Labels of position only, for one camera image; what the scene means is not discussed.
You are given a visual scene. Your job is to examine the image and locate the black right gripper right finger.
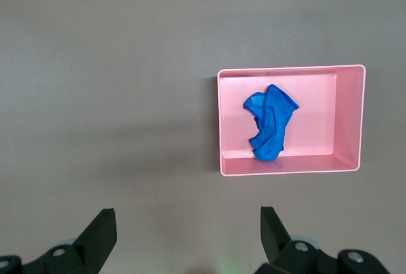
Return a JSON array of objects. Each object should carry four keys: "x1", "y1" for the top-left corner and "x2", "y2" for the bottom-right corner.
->
[{"x1": 255, "y1": 206, "x2": 390, "y2": 274}]

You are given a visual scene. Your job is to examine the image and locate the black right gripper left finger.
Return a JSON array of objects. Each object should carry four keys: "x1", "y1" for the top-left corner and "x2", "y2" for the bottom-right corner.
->
[{"x1": 0, "y1": 208, "x2": 118, "y2": 274}]

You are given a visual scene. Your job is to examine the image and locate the blue glove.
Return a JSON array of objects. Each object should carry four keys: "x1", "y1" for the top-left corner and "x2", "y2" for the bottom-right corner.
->
[{"x1": 243, "y1": 84, "x2": 300, "y2": 162}]

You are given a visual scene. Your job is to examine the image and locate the pink plastic box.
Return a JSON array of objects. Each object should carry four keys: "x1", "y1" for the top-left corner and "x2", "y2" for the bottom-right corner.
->
[{"x1": 217, "y1": 63, "x2": 367, "y2": 178}]

